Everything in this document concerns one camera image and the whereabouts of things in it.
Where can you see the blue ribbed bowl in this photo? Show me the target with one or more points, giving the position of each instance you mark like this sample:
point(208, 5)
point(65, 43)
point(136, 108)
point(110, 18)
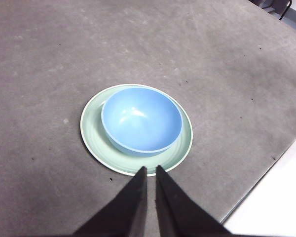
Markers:
point(140, 123)

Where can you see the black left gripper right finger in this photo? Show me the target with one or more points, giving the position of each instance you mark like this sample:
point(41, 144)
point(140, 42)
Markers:
point(180, 212)

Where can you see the dark metal chair frame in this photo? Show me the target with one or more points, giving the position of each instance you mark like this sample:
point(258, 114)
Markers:
point(276, 6)

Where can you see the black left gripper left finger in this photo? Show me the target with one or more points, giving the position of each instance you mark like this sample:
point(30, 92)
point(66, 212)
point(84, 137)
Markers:
point(125, 209)

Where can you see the green round plate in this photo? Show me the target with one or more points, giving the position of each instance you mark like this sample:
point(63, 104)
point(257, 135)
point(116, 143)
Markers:
point(96, 138)

